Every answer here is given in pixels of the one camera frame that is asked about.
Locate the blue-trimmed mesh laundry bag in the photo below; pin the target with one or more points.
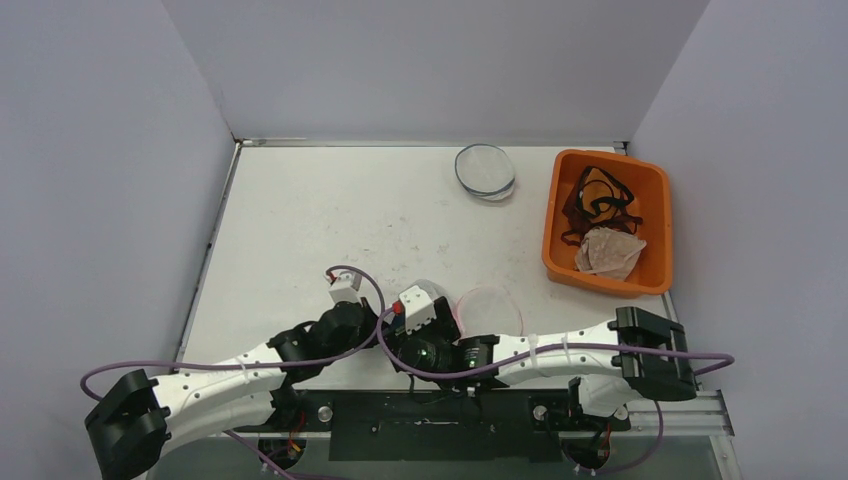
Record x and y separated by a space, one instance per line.
485 171

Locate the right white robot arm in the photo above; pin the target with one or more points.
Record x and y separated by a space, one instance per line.
636 355

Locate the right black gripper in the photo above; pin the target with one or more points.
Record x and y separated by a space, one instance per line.
440 315

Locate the beige lace bra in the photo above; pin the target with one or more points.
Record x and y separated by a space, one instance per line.
609 253

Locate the red bra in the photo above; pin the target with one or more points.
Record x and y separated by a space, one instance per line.
570 222

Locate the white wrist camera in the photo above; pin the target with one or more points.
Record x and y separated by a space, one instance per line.
416 305
345 287

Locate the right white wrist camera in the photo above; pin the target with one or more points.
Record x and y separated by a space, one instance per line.
416 305

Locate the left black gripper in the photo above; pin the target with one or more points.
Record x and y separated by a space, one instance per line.
370 322

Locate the orange plastic bin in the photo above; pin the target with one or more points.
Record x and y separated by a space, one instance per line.
650 188

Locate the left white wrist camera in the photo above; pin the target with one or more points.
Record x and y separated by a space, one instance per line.
345 287

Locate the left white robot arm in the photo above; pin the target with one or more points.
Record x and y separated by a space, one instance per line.
143 418

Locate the pink-trimmed mesh laundry bag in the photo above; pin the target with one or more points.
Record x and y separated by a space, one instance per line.
483 310

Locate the orange and black bra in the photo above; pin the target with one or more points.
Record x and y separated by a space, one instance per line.
596 181

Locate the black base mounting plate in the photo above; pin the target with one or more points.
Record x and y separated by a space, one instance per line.
534 425

